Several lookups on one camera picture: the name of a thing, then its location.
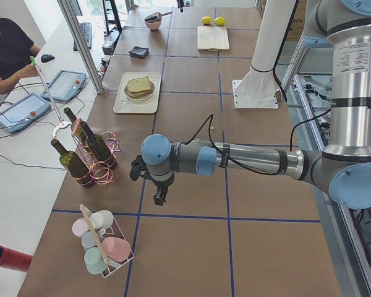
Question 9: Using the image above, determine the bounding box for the cream bear tray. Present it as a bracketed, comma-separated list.
[113, 72, 161, 114]

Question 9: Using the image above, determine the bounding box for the mint green cup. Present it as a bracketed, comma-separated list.
[84, 247, 107, 275]

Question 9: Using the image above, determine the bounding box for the dark green wine bottle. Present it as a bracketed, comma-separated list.
[51, 139, 95, 188]

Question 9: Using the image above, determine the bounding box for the yellow lemon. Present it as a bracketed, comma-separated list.
[202, 16, 212, 25]
[214, 17, 226, 26]

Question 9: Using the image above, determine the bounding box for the grey cup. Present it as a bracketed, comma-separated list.
[81, 231, 97, 251]

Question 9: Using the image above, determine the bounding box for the white wire cup rack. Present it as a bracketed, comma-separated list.
[72, 204, 134, 278]

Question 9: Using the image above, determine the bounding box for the white stick with green tip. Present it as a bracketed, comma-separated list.
[29, 56, 71, 139]

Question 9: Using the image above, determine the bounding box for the grey folded cloth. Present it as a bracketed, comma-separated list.
[128, 46, 149, 59]

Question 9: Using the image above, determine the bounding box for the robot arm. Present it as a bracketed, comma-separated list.
[130, 1, 371, 210]

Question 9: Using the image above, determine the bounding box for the pink bowl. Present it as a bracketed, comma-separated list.
[145, 20, 161, 31]

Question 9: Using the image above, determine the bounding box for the wooden cutting board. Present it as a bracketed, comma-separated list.
[197, 26, 230, 51]

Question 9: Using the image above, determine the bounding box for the metal scoop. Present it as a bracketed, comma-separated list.
[144, 11, 173, 22]

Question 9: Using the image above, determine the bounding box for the bread slice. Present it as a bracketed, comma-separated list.
[128, 85, 155, 98]
[126, 76, 151, 93]

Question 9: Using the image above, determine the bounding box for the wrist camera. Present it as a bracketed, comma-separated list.
[129, 155, 147, 181]

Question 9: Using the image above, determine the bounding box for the black computer mouse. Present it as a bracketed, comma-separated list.
[40, 54, 55, 63]

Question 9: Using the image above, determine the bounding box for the person in black shirt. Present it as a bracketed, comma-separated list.
[0, 18, 40, 95]

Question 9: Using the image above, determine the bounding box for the black keyboard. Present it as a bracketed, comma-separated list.
[79, 22, 93, 49]

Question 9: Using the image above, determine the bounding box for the lilac cup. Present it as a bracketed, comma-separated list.
[72, 218, 89, 238]

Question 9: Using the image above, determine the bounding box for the pink cup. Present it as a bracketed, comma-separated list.
[102, 237, 131, 262]

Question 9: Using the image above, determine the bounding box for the red cylinder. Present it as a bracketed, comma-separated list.
[0, 246, 33, 272]

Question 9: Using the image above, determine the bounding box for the copper wire bottle rack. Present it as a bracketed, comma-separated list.
[74, 131, 121, 187]

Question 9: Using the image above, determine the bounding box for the white cup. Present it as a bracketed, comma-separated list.
[89, 210, 114, 229]

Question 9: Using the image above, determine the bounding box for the blue teach pendant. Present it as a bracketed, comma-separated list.
[40, 69, 88, 104]
[0, 93, 51, 134]

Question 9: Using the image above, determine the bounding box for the white round plate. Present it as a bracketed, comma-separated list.
[124, 81, 155, 100]

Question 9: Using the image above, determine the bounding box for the aluminium frame post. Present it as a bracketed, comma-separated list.
[57, 0, 104, 94]

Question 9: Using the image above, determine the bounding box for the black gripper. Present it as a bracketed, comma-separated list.
[150, 173, 175, 206]

